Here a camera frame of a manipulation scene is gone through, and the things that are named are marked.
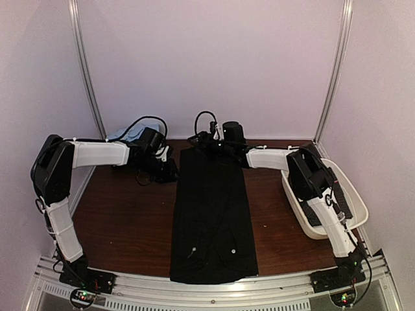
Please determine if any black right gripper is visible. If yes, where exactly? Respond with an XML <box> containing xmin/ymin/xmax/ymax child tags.
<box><xmin>189</xmin><ymin>130</ymin><xmax>235</xmax><ymax>159</ymax></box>

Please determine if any aluminium frame post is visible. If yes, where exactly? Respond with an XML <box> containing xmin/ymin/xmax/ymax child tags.
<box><xmin>68</xmin><ymin>0</ymin><xmax>107</xmax><ymax>139</ymax></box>
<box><xmin>313</xmin><ymin>0</ymin><xmax>353</xmax><ymax>156</ymax></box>

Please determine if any dark pinstriped folded shirt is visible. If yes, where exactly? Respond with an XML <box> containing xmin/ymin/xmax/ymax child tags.
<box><xmin>298</xmin><ymin>167</ymin><xmax>353</xmax><ymax>227</ymax></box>

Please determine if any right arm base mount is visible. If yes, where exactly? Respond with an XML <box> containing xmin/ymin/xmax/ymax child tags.
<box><xmin>310</xmin><ymin>256</ymin><xmax>366</xmax><ymax>293</ymax></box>

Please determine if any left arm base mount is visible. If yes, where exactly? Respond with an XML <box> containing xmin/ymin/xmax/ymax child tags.
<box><xmin>59</xmin><ymin>255</ymin><xmax>116</xmax><ymax>294</ymax></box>

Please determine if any aluminium frame post left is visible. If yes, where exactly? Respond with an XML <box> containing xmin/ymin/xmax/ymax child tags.
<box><xmin>68</xmin><ymin>0</ymin><xmax>107</xmax><ymax>139</ymax></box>

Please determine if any black long sleeve shirt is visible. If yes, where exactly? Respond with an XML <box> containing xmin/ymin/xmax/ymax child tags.
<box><xmin>170</xmin><ymin>148</ymin><xmax>259</xmax><ymax>285</ymax></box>

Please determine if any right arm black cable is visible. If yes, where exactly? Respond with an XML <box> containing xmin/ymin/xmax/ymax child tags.
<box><xmin>193</xmin><ymin>111</ymin><xmax>219</xmax><ymax>135</ymax></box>

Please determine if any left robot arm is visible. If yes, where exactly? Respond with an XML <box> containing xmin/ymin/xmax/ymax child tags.
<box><xmin>30</xmin><ymin>134</ymin><xmax>179</xmax><ymax>263</ymax></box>

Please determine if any light blue folded shirt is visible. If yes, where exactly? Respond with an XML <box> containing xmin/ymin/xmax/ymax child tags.
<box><xmin>107</xmin><ymin>121</ymin><xmax>164</xmax><ymax>142</ymax></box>

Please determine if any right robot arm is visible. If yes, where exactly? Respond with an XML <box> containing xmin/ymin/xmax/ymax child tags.
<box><xmin>187</xmin><ymin>132</ymin><xmax>361</xmax><ymax>286</ymax></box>

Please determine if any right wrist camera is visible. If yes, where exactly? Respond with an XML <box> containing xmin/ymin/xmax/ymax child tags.
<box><xmin>210</xmin><ymin>121</ymin><xmax>246</xmax><ymax>144</ymax></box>

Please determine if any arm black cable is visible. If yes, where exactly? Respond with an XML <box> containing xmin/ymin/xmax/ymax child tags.
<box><xmin>193</xmin><ymin>111</ymin><xmax>219</xmax><ymax>135</ymax></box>
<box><xmin>115</xmin><ymin>115</ymin><xmax>169</xmax><ymax>143</ymax></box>

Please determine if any white plastic laundry basket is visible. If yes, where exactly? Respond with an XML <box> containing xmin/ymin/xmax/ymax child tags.
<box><xmin>281</xmin><ymin>158</ymin><xmax>369</xmax><ymax>240</ymax></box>

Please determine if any aluminium frame post right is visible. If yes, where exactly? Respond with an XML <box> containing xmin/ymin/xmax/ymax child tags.
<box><xmin>313</xmin><ymin>0</ymin><xmax>353</xmax><ymax>156</ymax></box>

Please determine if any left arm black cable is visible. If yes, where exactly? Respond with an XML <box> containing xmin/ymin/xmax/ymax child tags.
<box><xmin>115</xmin><ymin>115</ymin><xmax>169</xmax><ymax>143</ymax></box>

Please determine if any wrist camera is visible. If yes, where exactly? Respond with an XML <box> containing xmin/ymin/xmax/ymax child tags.
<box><xmin>210</xmin><ymin>121</ymin><xmax>246</xmax><ymax>144</ymax></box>
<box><xmin>137</xmin><ymin>127</ymin><xmax>169</xmax><ymax>162</ymax></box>

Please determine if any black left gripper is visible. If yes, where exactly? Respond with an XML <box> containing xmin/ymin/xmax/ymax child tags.
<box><xmin>136</xmin><ymin>154</ymin><xmax>182</xmax><ymax>183</ymax></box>

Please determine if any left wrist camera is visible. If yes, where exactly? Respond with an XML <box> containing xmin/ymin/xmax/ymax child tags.
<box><xmin>137</xmin><ymin>127</ymin><xmax>169</xmax><ymax>162</ymax></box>

